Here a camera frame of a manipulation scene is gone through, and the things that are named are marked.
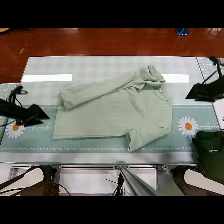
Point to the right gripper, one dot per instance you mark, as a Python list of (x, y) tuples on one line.
[(208, 91)]

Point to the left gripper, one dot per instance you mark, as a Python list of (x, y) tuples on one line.
[(30, 115)]

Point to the pale green shirt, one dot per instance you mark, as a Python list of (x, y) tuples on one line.
[(113, 113)]

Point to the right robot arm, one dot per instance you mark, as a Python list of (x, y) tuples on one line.
[(203, 180)]

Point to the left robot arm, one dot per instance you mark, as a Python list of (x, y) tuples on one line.
[(8, 108)]

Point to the silver frame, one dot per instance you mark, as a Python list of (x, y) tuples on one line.
[(140, 183)]

